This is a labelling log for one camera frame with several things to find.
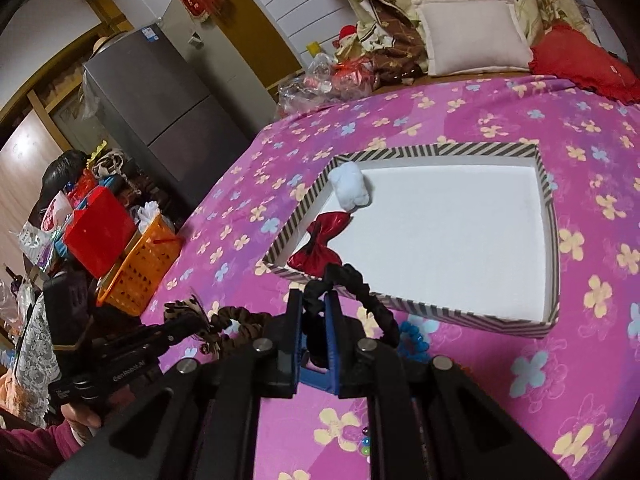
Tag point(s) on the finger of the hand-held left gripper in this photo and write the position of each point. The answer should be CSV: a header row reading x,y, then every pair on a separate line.
x,y
167,331

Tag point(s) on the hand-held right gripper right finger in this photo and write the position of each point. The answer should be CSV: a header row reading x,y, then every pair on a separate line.
x,y
333,340

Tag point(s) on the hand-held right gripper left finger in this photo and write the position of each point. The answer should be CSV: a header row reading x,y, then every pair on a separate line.
x,y
295,320

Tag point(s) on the brown scrunchie with leopard bow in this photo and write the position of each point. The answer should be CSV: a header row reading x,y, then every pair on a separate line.
x,y
245,327

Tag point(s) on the black scrunchie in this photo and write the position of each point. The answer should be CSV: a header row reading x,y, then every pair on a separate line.
x,y
371,301

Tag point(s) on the striped cardboard box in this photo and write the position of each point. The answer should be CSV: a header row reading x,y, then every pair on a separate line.
x,y
450,230

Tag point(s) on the person's left forearm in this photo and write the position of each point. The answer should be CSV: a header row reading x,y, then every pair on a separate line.
x,y
25,447

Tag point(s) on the person's left hand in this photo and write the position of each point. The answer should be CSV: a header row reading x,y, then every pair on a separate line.
x,y
75,416

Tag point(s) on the white lace cloth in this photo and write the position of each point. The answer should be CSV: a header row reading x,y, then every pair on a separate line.
x,y
37,345

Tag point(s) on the orange plastic basket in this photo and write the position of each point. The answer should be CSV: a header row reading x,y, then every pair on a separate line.
x,y
145,265

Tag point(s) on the red satin bow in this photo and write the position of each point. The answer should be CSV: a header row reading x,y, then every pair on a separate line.
x,y
320,245

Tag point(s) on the red box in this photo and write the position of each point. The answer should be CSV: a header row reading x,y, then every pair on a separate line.
x,y
100,235

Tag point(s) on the white plastic bag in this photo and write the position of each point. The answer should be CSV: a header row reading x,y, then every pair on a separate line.
x,y
147,212

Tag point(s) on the white fluffy scrunchie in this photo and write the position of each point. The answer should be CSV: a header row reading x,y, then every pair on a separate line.
x,y
350,185

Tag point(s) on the black bag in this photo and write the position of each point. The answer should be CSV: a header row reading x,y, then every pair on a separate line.
x,y
65,170

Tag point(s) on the grey refrigerator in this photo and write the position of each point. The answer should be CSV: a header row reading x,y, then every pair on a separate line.
x,y
150,110

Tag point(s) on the clear plastic bag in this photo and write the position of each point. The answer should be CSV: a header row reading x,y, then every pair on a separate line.
x,y
320,85

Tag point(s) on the yellow cup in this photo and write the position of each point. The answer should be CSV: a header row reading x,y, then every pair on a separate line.
x,y
313,49

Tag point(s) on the beige hat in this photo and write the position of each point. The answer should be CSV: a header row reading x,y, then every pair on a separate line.
x,y
102,44

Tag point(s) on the red hat plush doll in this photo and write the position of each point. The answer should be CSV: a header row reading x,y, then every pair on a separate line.
x,y
352,37

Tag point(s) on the white slatted headboard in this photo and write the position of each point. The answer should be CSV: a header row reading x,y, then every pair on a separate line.
x,y
295,5

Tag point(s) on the white pillow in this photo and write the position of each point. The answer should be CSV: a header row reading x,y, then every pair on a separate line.
x,y
470,35

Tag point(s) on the red heart cushion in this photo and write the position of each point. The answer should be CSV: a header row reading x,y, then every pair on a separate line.
x,y
580,65

